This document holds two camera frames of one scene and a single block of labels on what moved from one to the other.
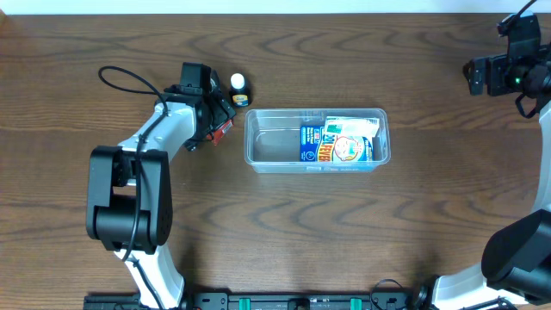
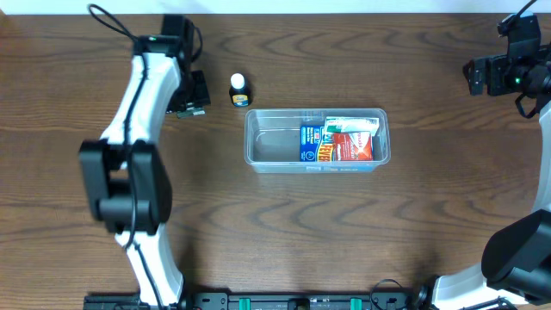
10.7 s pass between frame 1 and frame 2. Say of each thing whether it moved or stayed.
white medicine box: stayed
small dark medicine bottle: stayed
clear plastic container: stayed
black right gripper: stayed
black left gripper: moved
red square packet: moved
